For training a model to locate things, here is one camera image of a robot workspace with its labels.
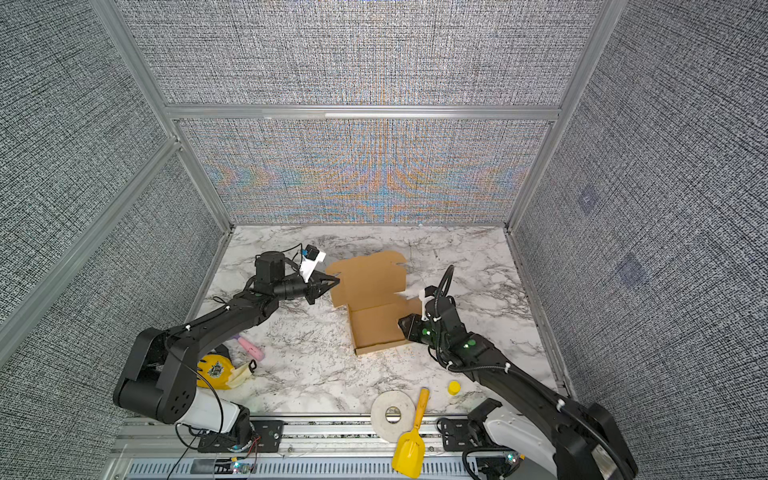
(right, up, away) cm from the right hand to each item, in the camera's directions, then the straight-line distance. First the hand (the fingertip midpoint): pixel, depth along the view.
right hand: (398, 321), depth 82 cm
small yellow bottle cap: (+15, -17, -2) cm, 23 cm away
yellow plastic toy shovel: (+2, -29, -12) cm, 31 cm away
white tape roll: (-3, -25, -8) cm, 27 cm away
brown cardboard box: (-9, +9, +10) cm, 16 cm away
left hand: (-17, +11, +2) cm, 20 cm away
